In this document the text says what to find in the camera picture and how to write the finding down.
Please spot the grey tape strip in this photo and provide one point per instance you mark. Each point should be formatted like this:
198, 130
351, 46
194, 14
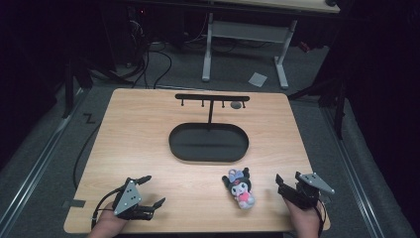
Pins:
77, 203

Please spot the round grey table grommet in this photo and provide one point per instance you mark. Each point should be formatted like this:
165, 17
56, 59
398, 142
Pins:
235, 105

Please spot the person's left hand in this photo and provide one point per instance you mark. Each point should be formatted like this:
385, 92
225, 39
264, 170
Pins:
107, 226

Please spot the black and pink plush toy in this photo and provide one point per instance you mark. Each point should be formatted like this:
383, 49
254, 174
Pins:
239, 189

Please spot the black metal stand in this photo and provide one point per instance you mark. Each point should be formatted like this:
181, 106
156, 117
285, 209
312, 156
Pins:
68, 92
339, 112

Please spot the metal floor rail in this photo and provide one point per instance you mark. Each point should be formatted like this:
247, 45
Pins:
39, 165
351, 172

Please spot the grey paper sheet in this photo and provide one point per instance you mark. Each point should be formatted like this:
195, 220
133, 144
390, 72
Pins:
257, 79

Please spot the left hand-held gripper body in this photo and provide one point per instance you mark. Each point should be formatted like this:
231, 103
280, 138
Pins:
127, 198

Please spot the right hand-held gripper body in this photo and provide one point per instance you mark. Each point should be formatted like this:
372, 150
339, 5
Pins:
308, 193

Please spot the white metal desk frame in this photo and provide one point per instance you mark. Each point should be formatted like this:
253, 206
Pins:
247, 31

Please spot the black hook rack with tray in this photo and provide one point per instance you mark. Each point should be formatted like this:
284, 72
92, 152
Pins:
208, 142

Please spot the person's right hand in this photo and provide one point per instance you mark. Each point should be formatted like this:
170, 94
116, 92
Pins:
305, 223

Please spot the small red object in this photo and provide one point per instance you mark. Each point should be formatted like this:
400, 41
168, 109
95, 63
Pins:
304, 46

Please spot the light wooden desk top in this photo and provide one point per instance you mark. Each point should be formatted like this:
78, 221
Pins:
280, 5

